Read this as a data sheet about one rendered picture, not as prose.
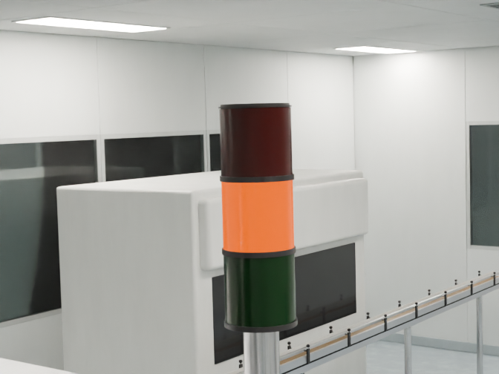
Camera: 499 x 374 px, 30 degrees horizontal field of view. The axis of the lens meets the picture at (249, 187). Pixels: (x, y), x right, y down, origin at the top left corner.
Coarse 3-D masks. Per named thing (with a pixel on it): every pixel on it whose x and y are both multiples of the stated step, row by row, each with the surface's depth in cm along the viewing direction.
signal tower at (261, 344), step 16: (288, 176) 62; (240, 256) 62; (256, 256) 61; (272, 256) 62; (224, 320) 64; (256, 336) 63; (272, 336) 63; (256, 352) 63; (272, 352) 63; (256, 368) 63; (272, 368) 63
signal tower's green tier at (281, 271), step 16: (224, 256) 63; (288, 256) 62; (224, 272) 63; (240, 272) 62; (256, 272) 62; (272, 272) 62; (288, 272) 63; (224, 288) 64; (240, 288) 62; (256, 288) 62; (272, 288) 62; (288, 288) 63; (240, 304) 62; (256, 304) 62; (272, 304) 62; (288, 304) 63; (240, 320) 62; (256, 320) 62; (272, 320) 62; (288, 320) 63
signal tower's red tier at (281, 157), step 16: (224, 112) 62; (240, 112) 61; (256, 112) 61; (272, 112) 61; (288, 112) 62; (224, 128) 62; (240, 128) 61; (256, 128) 61; (272, 128) 61; (288, 128) 62; (224, 144) 62; (240, 144) 61; (256, 144) 61; (272, 144) 61; (288, 144) 62; (224, 160) 62; (240, 160) 61; (256, 160) 61; (272, 160) 61; (288, 160) 62; (224, 176) 62; (240, 176) 61; (256, 176) 61; (272, 176) 61
